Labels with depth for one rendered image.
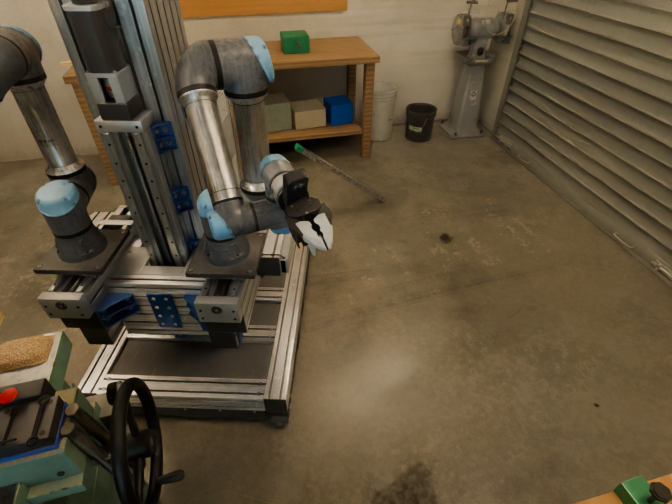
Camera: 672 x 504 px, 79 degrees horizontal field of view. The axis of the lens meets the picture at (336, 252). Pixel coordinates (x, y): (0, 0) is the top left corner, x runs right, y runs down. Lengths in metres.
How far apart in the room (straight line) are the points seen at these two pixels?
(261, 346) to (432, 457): 0.85
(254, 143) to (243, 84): 0.17
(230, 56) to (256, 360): 1.23
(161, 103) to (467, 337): 1.75
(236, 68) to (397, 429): 1.51
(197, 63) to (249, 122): 0.20
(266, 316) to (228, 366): 0.31
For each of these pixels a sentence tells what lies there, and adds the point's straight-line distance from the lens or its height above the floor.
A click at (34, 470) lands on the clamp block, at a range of 1.01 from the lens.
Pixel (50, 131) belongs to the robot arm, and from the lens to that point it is 1.55.
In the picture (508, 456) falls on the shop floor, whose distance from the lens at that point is 1.99.
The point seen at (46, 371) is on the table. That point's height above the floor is 0.90.
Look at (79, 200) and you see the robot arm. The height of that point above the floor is 1.01.
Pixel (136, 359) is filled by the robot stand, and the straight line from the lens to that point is 2.03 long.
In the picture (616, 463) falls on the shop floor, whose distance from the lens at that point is 2.17.
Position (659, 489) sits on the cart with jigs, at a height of 0.64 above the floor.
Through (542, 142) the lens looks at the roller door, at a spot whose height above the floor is 0.25.
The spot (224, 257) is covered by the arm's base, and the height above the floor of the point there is 0.85.
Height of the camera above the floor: 1.71
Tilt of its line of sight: 40 degrees down
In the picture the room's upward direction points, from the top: straight up
